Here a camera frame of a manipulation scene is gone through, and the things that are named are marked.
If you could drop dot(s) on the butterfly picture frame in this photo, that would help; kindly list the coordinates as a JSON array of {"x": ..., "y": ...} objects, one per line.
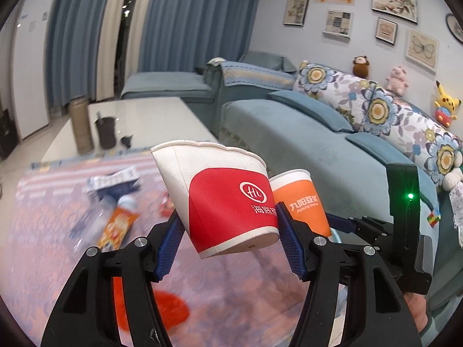
[{"x": 422, "y": 49}]

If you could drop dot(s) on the orange snack bag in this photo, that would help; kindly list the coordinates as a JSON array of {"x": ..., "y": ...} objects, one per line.
[{"x": 116, "y": 229}]

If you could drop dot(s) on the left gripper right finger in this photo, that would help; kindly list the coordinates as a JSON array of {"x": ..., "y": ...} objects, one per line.
[{"x": 376, "y": 312}]

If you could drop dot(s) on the red white paper cup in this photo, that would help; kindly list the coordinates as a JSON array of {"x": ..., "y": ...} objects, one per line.
[{"x": 221, "y": 194}]

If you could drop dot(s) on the right hand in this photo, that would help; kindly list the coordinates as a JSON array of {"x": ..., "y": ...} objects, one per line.
[{"x": 418, "y": 309}]

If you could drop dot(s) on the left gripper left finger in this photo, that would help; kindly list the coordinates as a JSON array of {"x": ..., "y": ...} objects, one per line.
[{"x": 85, "y": 313}]

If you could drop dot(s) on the pink pig plush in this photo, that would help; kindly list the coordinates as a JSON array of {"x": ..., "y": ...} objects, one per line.
[{"x": 397, "y": 81}]

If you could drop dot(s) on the floral cushion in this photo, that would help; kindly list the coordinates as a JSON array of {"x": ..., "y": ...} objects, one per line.
[{"x": 372, "y": 109}]

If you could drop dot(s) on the tan thermos bottle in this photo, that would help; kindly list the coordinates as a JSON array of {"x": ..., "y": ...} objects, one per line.
[{"x": 78, "y": 110}]

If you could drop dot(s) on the yellow pikachu plush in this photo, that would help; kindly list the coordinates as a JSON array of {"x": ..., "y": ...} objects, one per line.
[{"x": 446, "y": 107}]

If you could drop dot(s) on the brown monkey plush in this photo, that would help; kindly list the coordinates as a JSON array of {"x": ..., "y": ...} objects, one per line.
[{"x": 361, "y": 67}]

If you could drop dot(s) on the dark brown cup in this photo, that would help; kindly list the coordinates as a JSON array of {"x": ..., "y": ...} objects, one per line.
[{"x": 106, "y": 131}]

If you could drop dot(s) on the white refrigerator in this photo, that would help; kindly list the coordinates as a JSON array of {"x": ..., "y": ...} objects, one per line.
[{"x": 29, "y": 99}]

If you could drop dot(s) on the blue fabric sofa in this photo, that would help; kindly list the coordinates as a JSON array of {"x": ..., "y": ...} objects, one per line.
[{"x": 251, "y": 104}]

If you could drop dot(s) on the blue white milk carton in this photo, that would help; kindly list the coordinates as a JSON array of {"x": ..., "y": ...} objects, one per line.
[{"x": 114, "y": 185}]

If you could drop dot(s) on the blue curtain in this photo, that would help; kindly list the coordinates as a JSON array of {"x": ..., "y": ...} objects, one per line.
[{"x": 91, "y": 43}]

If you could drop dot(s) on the clear plastic bottle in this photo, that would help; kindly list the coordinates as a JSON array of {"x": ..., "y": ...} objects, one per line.
[{"x": 87, "y": 231}]

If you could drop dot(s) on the black car key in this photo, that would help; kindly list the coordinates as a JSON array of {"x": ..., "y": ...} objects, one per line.
[{"x": 126, "y": 141}]

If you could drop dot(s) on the orange white paper cup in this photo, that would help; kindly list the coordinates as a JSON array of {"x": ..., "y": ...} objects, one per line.
[{"x": 296, "y": 190}]

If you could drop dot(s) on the pink patterned tablecloth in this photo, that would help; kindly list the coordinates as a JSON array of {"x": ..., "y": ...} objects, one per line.
[{"x": 248, "y": 299}]

